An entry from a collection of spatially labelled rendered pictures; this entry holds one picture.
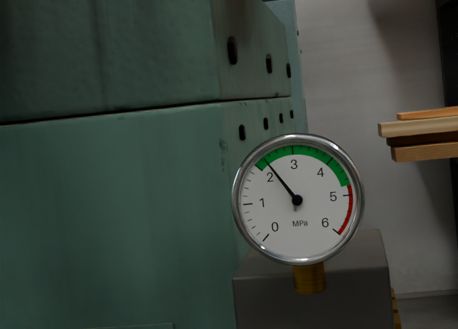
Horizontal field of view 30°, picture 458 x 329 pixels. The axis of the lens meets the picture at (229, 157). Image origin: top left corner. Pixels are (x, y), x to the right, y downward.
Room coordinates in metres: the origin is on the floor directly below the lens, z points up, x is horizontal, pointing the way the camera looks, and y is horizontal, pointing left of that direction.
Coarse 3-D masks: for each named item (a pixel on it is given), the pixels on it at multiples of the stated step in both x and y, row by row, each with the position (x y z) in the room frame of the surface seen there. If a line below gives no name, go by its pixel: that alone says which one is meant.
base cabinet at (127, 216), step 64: (0, 128) 0.49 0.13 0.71; (64, 128) 0.48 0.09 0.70; (128, 128) 0.48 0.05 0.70; (192, 128) 0.47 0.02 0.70; (256, 128) 0.62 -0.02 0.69; (0, 192) 0.49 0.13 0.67; (64, 192) 0.48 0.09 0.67; (128, 192) 0.48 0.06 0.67; (192, 192) 0.47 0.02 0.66; (0, 256) 0.49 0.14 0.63; (64, 256) 0.48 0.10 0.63; (128, 256) 0.48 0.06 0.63; (192, 256) 0.47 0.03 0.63; (0, 320) 0.49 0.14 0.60; (64, 320) 0.48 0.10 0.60; (128, 320) 0.48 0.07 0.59; (192, 320) 0.47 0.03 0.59
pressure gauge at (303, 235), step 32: (256, 160) 0.40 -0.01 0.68; (288, 160) 0.40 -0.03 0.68; (320, 160) 0.40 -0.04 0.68; (256, 192) 0.40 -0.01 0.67; (320, 192) 0.40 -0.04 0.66; (352, 192) 0.40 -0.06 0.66; (256, 224) 0.40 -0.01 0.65; (288, 224) 0.40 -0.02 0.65; (320, 224) 0.40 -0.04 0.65; (352, 224) 0.39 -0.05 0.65; (288, 256) 0.40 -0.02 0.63; (320, 256) 0.40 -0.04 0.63; (320, 288) 0.42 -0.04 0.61
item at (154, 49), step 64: (0, 0) 0.48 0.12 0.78; (64, 0) 0.48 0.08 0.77; (128, 0) 0.47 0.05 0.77; (192, 0) 0.47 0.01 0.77; (256, 0) 0.71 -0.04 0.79; (0, 64) 0.49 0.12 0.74; (64, 64) 0.48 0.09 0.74; (128, 64) 0.47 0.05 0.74; (192, 64) 0.47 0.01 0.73; (256, 64) 0.66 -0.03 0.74
